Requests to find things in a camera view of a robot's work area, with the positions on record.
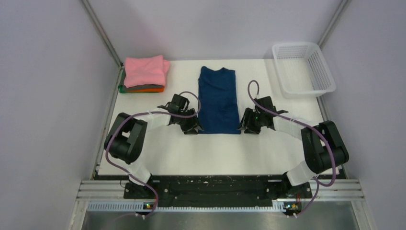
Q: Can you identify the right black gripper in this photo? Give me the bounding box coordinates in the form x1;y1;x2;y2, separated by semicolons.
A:
237;108;265;135

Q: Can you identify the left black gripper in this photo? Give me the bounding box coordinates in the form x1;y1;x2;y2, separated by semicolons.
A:
178;108;204;135

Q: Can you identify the navy blue printed t-shirt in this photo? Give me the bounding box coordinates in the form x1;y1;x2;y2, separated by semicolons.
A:
198;66;241;135

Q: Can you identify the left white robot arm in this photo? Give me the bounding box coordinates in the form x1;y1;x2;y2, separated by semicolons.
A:
103;92;203;198

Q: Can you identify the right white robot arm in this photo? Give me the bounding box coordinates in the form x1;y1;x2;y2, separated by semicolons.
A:
238;96;349;197

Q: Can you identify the orange folded t-shirt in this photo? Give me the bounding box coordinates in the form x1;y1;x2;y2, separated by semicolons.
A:
130;85;165;93

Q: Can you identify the grey folded t-shirt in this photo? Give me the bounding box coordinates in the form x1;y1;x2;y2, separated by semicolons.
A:
118;70;165;93

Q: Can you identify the pink folded t-shirt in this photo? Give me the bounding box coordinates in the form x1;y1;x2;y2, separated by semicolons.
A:
124;55;170;88

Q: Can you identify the green folded t-shirt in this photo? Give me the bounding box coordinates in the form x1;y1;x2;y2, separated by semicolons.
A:
118;84;129;93

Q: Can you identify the white plastic basket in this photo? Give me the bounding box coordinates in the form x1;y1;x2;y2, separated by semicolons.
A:
272;42;337;99

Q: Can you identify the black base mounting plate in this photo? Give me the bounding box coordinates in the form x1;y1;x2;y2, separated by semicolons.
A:
120;175;314;207

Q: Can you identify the white slotted cable duct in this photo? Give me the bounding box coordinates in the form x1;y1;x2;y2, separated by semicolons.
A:
87;201;286;213

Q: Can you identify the left vertical metal post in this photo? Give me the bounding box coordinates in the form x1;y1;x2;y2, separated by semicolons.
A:
79;0;123;68

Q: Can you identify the vertical metal post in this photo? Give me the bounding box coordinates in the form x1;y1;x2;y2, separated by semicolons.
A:
79;0;123;68
317;0;352;49

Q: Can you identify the right vertical metal post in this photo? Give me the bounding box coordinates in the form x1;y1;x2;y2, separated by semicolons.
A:
317;0;352;49

